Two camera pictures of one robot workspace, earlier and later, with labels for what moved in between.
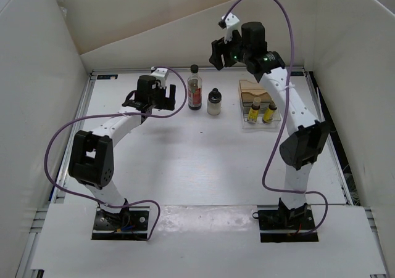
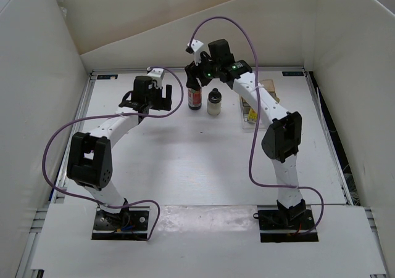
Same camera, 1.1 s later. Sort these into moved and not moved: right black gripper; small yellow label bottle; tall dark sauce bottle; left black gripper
Moved: right black gripper
Not moved: tall dark sauce bottle; left black gripper; small yellow label bottle
